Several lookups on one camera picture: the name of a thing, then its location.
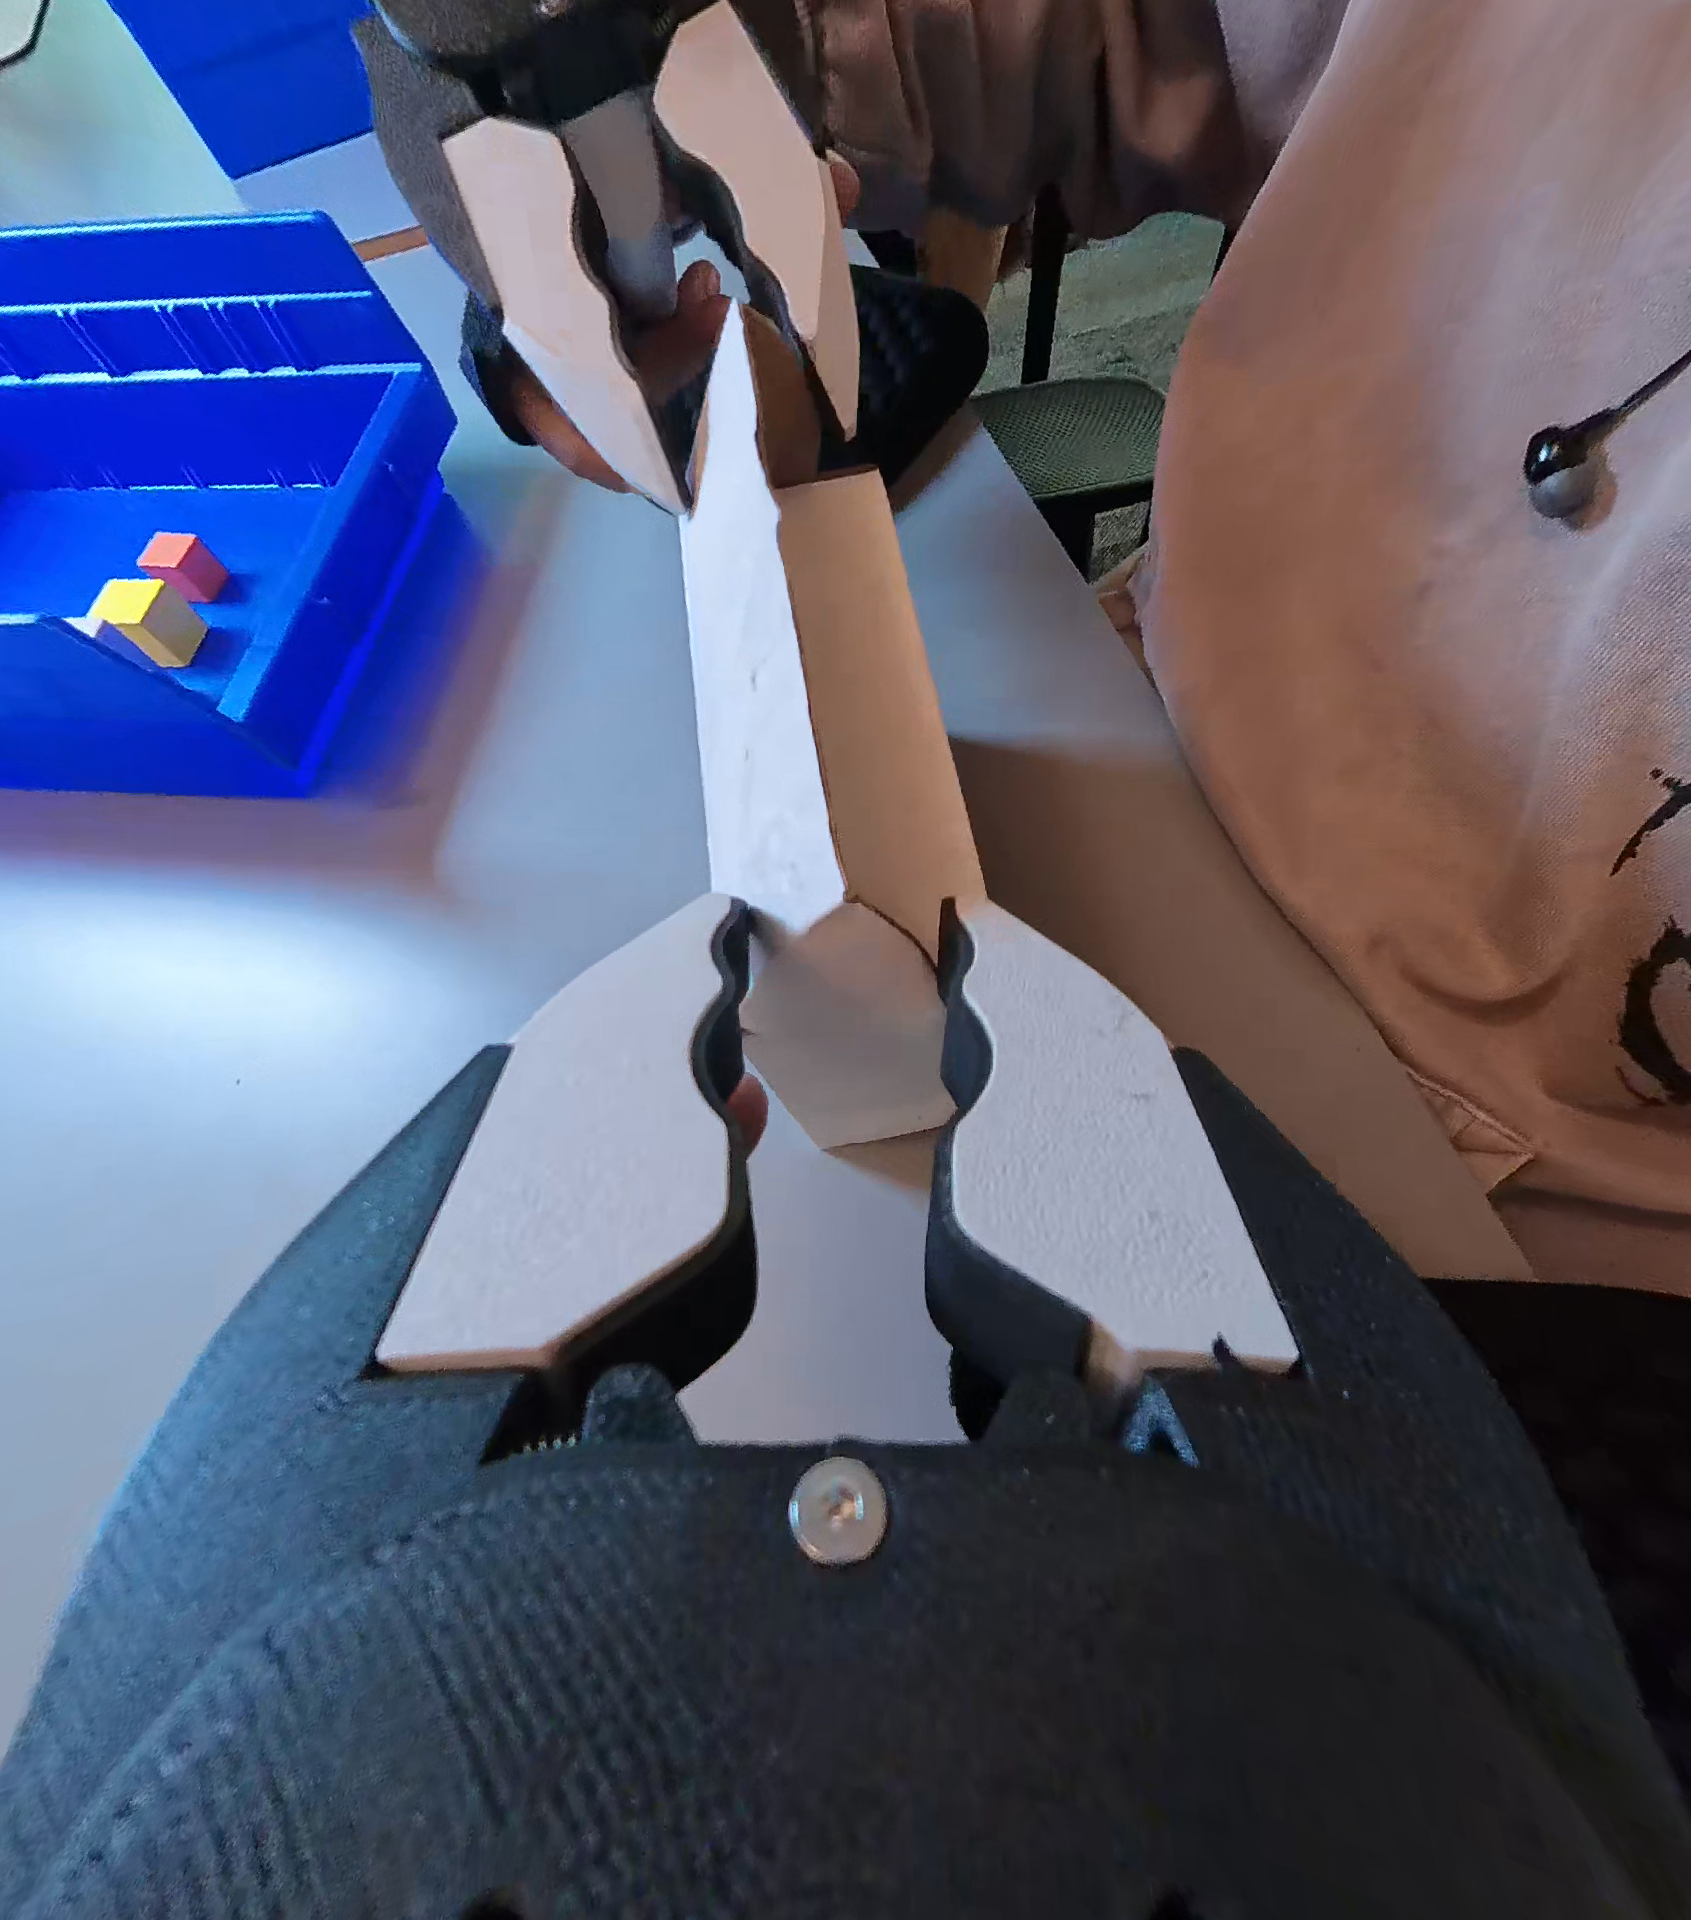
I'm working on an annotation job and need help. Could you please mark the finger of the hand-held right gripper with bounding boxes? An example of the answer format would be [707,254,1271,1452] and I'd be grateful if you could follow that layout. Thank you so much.
[653,4,865,439]
[439,116,699,517]

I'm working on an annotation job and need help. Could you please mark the yellow cube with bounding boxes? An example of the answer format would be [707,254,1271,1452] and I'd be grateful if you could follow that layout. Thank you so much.
[87,575,209,669]

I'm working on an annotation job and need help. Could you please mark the person's right hand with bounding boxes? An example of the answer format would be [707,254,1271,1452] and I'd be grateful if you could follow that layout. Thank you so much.
[511,261,727,516]

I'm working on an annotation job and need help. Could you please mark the black mesh chair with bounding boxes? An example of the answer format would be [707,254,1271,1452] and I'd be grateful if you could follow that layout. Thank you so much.
[965,194,1229,579]

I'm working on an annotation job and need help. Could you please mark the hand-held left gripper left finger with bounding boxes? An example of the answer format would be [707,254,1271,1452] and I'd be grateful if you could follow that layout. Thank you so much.
[373,891,761,1459]

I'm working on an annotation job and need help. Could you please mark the person's black trousers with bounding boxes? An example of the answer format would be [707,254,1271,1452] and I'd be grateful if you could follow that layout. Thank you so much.
[1428,1273,1691,1920]

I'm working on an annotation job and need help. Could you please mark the white cardboard box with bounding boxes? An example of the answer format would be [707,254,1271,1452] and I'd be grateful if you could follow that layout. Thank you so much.
[677,292,993,1154]

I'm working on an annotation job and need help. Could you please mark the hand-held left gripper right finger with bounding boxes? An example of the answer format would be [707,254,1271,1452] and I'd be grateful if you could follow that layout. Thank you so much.
[927,893,1303,1464]

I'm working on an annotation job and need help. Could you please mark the black textured pad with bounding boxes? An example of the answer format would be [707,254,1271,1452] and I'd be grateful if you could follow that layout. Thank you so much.
[845,266,991,489]

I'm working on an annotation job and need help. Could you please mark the blue plastic bin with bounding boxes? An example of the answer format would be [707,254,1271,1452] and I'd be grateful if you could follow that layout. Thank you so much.
[0,209,479,800]
[109,0,381,151]

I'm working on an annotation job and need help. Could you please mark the person's pale pink shirt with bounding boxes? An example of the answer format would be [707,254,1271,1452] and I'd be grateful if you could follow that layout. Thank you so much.
[1129,0,1691,1308]

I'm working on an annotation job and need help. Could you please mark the black earbud cable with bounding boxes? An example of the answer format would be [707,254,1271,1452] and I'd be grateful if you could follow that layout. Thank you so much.
[1522,194,1691,520]

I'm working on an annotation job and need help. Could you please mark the red cube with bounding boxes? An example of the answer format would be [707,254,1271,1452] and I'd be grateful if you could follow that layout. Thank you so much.
[137,529,229,606]

